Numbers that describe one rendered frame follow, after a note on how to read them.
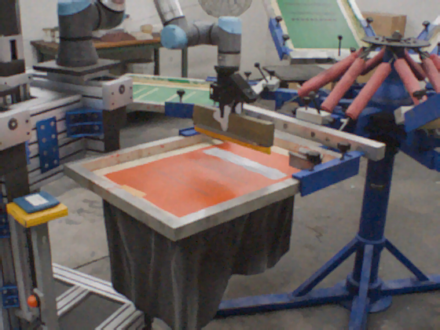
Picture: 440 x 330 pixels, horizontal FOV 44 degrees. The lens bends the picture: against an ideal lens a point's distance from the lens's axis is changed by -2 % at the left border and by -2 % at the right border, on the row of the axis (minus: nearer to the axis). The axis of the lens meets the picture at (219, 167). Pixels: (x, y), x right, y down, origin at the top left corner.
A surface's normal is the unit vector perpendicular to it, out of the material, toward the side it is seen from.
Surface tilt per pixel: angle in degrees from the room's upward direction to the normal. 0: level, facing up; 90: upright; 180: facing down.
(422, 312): 0
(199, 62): 90
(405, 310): 0
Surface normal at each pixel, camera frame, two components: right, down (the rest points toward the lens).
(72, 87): -0.46, 0.31
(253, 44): 0.67, 0.28
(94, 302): 0.02, -0.93
